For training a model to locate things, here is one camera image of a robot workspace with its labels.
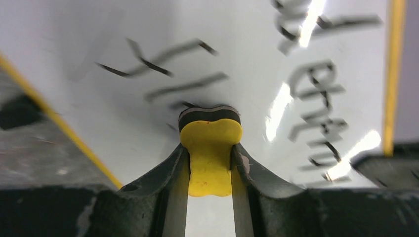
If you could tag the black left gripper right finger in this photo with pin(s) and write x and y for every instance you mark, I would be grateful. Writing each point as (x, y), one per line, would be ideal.
(265, 205)

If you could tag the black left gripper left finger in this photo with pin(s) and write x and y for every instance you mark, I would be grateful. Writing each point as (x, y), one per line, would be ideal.
(153, 205)

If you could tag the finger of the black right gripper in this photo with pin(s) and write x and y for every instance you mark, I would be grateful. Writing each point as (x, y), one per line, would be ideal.
(398, 171)

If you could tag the yellow whiteboard eraser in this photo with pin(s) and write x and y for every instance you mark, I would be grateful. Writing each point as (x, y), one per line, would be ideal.
(209, 134)

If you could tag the yellow framed whiteboard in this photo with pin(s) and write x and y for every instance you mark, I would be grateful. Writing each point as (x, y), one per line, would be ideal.
(312, 80)

